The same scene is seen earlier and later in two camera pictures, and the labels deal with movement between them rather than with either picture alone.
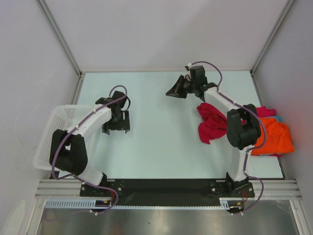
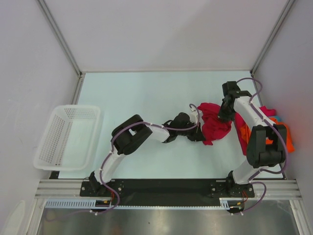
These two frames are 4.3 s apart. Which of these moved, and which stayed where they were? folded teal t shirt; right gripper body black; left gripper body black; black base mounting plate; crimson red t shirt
Moved: left gripper body black; right gripper body black
Stayed: black base mounting plate; folded teal t shirt; crimson red t shirt
